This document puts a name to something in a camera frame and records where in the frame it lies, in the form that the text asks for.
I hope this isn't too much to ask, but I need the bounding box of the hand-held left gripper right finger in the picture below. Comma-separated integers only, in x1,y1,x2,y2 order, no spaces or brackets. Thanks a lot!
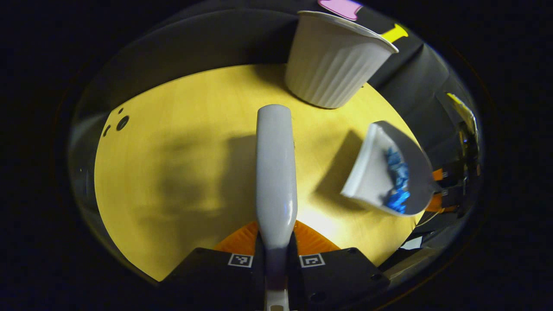
289,220,391,311

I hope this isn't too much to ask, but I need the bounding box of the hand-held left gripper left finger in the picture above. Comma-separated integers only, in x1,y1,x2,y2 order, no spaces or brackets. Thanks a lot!
160,221,265,311

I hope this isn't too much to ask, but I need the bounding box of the dark blue paper scrap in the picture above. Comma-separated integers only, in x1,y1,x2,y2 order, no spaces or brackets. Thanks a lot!
384,189,411,215

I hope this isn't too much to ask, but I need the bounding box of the grey dustpan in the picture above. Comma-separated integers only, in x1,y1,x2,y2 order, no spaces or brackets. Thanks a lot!
340,121,436,216

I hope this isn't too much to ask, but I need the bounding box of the small grey broom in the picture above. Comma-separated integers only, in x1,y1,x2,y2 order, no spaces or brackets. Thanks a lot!
256,104,299,311

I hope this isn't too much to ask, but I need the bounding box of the wooden desktop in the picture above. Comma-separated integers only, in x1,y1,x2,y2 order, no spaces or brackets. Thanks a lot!
94,64,426,281

